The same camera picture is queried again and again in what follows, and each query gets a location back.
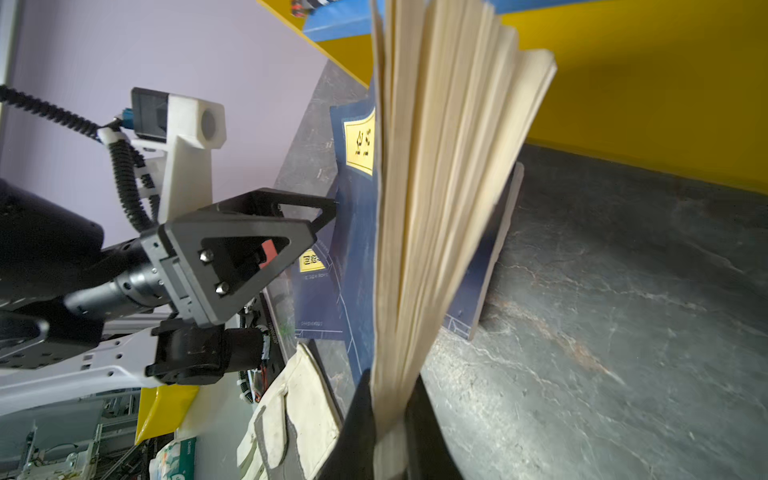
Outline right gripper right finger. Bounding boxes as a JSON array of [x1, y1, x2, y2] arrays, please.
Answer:
[[404, 377, 463, 480]]

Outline grey green canvas glove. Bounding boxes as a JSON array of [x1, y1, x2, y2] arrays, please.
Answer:
[[237, 342, 342, 479]]

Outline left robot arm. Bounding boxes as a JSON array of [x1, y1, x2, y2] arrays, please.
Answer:
[[1, 183, 337, 414]]

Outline yellow bookshelf pink blue shelves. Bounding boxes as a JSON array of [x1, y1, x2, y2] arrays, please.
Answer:
[[257, 0, 768, 196]]

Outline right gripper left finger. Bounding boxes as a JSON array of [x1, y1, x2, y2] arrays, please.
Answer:
[[318, 370, 377, 480]]

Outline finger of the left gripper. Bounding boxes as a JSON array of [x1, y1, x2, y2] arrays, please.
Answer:
[[212, 188, 337, 231]]

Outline blue thread-bound book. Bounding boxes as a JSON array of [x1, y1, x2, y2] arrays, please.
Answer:
[[443, 162, 525, 341], [289, 240, 346, 340], [333, 1, 557, 479]]

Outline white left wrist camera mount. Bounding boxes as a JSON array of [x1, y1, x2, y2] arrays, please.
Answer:
[[131, 87, 227, 224]]

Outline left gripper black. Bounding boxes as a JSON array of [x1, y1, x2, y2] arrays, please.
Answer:
[[61, 212, 316, 327]]

